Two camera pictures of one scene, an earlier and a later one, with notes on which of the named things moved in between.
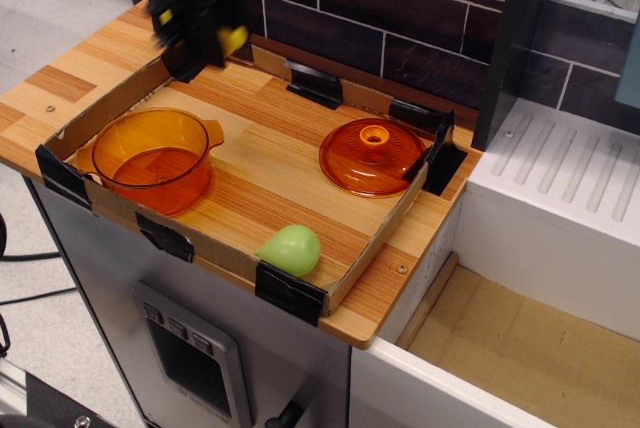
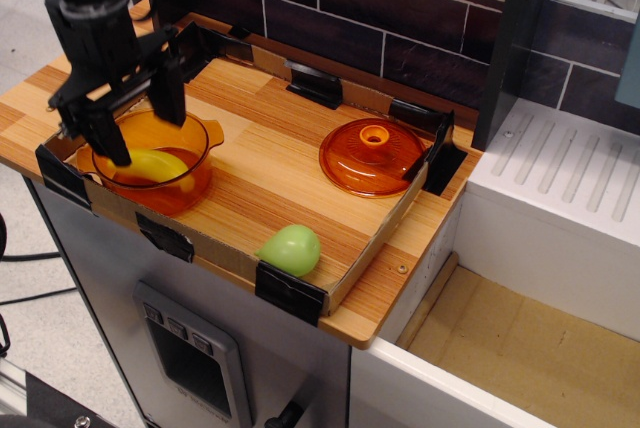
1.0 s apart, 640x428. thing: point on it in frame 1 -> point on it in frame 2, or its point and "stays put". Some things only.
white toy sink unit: (529, 316) stays put
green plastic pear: (294, 249) stays put
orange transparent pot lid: (368, 157) stays put
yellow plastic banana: (228, 39) -> (154, 164)
